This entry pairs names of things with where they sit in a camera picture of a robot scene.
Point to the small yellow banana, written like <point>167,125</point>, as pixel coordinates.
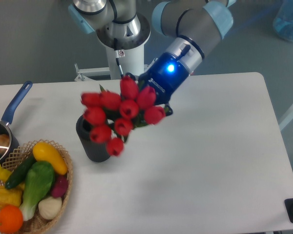
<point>5,174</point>

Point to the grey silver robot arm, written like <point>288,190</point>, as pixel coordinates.
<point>196,27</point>

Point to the yellow squash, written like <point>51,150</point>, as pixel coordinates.
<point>43,151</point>

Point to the orange fruit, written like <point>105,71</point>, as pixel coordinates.
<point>11,219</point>

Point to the dark green cucumber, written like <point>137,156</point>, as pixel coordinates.
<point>19,174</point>

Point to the red tulip bouquet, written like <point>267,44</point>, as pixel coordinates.
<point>113,116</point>

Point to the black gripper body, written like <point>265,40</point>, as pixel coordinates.
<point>165,75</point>

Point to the woven wicker basket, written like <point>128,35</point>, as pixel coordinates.
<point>39,225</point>

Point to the blue mesh bag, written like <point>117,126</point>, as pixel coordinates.
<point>283,22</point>

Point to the white garlic bulb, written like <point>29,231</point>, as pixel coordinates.
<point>50,207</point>

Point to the green bok choy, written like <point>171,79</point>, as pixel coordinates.
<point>38,183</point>

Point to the purple red onion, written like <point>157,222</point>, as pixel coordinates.
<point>60,187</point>

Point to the dark grey ribbed vase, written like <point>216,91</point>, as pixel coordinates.
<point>96,152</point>

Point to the brown bread roll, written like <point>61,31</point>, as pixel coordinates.
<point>4,143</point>

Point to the yellow bell pepper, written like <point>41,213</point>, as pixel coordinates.
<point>10,197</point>

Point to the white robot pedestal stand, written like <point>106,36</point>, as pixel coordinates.
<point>125,50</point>

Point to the blue handled saucepan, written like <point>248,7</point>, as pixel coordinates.
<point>7,118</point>

